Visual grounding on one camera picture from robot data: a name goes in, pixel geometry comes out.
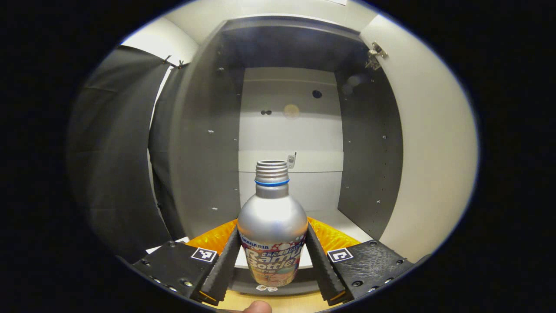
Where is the black backdrop cloth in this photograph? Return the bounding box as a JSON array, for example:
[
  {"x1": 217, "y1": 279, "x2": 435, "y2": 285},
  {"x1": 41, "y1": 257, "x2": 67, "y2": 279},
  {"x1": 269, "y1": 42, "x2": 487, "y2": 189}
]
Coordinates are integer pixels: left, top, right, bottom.
[{"x1": 66, "y1": 45, "x2": 194, "y2": 263}]

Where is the metal cabinet door hinge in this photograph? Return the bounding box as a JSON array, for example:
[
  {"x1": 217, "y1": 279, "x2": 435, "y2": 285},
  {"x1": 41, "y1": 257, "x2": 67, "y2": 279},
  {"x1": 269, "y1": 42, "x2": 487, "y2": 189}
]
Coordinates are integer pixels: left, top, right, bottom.
[{"x1": 366, "y1": 40, "x2": 389, "y2": 71}]

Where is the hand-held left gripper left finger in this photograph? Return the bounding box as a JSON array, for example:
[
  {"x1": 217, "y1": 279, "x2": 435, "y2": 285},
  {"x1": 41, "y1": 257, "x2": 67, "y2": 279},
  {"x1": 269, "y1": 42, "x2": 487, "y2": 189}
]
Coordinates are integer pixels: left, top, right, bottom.
[{"x1": 129, "y1": 219, "x2": 242, "y2": 306}]

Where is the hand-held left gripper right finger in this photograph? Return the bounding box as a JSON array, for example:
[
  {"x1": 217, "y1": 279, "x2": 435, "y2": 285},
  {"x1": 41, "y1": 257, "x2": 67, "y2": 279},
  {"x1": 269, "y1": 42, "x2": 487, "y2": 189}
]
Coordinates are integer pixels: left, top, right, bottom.
[{"x1": 304, "y1": 216, "x2": 416, "y2": 306}]

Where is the grey cabinet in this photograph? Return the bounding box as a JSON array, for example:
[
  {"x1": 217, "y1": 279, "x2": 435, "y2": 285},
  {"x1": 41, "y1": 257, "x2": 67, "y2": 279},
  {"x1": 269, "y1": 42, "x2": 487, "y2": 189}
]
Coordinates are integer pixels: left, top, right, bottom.
[{"x1": 167, "y1": 15, "x2": 405, "y2": 296}]

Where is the beige cabinet door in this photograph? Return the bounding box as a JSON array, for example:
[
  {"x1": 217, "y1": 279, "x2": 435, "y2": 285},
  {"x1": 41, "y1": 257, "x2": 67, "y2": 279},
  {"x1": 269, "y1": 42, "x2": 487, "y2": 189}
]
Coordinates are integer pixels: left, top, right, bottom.
[{"x1": 360, "y1": 14, "x2": 479, "y2": 264}]

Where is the silver aluminium bottle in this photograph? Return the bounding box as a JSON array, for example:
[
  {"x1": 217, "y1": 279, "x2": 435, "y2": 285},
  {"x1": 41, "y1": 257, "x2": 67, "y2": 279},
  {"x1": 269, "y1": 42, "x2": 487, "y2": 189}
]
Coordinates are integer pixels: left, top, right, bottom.
[{"x1": 237, "y1": 160, "x2": 309, "y2": 288}]

